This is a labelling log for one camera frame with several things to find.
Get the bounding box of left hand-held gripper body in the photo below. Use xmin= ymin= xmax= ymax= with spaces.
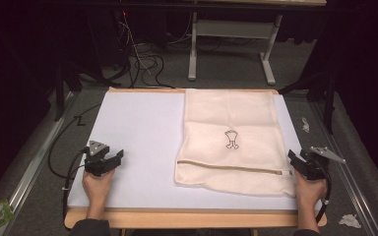
xmin=84 ymin=140 xmax=112 ymax=178

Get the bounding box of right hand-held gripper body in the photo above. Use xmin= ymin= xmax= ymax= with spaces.
xmin=301 ymin=146 xmax=347 ymax=181

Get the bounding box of cream mesh laundry bag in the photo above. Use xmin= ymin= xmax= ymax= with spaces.
xmin=174 ymin=88 xmax=297 ymax=198

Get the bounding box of person's right hand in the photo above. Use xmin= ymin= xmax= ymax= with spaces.
xmin=294 ymin=171 xmax=328 ymax=214

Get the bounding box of person's left hand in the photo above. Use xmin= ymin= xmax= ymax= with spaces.
xmin=82 ymin=168 xmax=116 ymax=206

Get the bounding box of white table mat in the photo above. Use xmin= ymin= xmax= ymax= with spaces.
xmin=67 ymin=89 xmax=323 ymax=211

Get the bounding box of small white paper scrap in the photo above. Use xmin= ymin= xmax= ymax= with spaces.
xmin=301 ymin=116 xmax=311 ymax=134

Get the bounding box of crumpled white tissue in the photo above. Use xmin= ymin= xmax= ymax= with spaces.
xmin=338 ymin=213 xmax=362 ymax=229

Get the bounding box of black metal stand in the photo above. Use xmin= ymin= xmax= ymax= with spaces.
xmin=278 ymin=65 xmax=339 ymax=136
xmin=52 ymin=48 xmax=84 ymax=123

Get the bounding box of wooden table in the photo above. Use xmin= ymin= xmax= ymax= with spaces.
xmin=64 ymin=87 xmax=328 ymax=230

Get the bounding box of metal floor rail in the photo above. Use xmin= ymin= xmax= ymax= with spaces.
xmin=0 ymin=91 xmax=77 ymax=236
xmin=308 ymin=100 xmax=378 ymax=236

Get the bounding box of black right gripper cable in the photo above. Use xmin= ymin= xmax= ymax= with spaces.
xmin=314 ymin=161 xmax=333 ymax=224

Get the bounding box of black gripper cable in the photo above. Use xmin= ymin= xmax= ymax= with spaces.
xmin=62 ymin=147 xmax=91 ymax=228
xmin=314 ymin=161 xmax=333 ymax=224

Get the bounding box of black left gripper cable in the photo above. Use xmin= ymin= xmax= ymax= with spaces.
xmin=62 ymin=147 xmax=91 ymax=228

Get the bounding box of black floor cable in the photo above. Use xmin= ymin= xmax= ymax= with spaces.
xmin=47 ymin=103 xmax=102 ymax=180

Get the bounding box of bundle of black floor cables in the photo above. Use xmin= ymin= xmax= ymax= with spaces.
xmin=106 ymin=19 xmax=175 ymax=89

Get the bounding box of white metal desk frame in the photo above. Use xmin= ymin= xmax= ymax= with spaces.
xmin=187 ymin=0 xmax=328 ymax=87

